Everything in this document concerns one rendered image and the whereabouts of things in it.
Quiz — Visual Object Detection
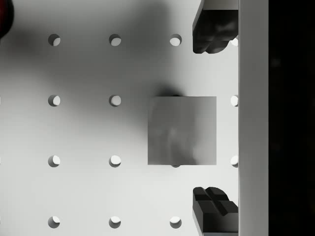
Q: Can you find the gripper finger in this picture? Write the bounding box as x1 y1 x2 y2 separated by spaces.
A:
192 186 239 236
192 0 239 55

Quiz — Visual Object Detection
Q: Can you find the grey cube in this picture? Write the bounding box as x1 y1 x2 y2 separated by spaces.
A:
147 96 218 166

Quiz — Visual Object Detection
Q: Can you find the red mug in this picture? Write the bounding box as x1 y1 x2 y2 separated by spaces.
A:
0 0 15 39

